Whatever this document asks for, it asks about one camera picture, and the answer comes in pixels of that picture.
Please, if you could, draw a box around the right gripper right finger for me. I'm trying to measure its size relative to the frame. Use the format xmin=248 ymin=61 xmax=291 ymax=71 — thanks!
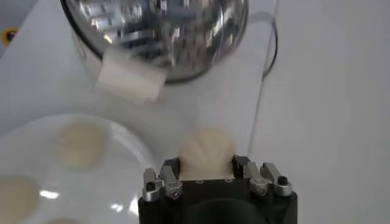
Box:
xmin=233 ymin=155 xmax=293 ymax=197

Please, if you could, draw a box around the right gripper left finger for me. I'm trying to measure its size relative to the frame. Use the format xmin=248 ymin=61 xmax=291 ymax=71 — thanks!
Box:
xmin=142 ymin=156 xmax=183 ymax=202

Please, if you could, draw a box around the white steamed baozi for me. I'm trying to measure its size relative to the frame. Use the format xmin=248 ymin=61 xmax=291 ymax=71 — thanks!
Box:
xmin=0 ymin=175 xmax=40 ymax=224
xmin=56 ymin=120 xmax=107 ymax=170
xmin=178 ymin=127 xmax=237 ymax=180

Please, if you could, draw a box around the stainless steel steamer basket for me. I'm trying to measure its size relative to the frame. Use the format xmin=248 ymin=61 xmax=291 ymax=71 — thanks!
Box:
xmin=60 ymin=0 xmax=250 ymax=83

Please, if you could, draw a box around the white round plate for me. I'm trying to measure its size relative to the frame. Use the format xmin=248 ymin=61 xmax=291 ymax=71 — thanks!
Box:
xmin=0 ymin=114 xmax=156 ymax=224

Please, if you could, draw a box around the black cooker power cable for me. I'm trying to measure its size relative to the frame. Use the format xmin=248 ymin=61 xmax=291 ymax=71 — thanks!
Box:
xmin=260 ymin=12 xmax=278 ymax=80

